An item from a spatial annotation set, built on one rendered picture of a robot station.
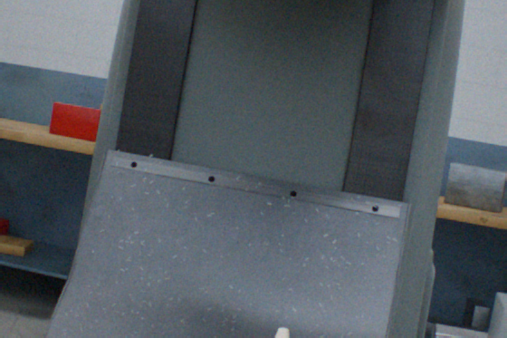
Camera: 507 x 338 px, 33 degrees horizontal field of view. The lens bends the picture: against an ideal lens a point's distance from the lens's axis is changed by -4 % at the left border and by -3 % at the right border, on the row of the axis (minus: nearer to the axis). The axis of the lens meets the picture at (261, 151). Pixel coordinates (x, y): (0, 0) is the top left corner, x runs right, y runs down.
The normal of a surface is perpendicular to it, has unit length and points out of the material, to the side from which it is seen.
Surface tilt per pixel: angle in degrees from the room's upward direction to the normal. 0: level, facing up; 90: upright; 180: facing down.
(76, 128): 90
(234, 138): 90
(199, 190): 63
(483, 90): 90
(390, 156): 90
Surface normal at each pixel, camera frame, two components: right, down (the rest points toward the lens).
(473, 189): -0.34, 0.00
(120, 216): -0.05, -0.40
